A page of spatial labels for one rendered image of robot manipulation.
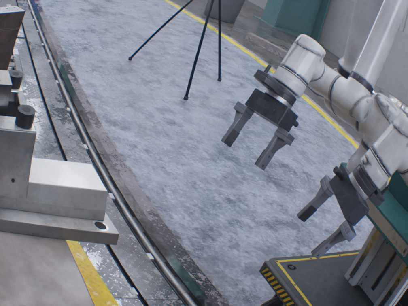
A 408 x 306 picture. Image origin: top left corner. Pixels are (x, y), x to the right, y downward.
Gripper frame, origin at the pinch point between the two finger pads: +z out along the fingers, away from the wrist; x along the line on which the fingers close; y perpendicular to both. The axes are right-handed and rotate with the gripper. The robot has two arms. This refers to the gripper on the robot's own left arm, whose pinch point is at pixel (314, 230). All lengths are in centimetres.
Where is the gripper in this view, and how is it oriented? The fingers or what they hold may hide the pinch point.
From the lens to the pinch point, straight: 121.1
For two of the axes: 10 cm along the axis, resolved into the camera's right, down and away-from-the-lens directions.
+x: 1.8, 5.4, -8.2
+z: -6.9, 6.6, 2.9
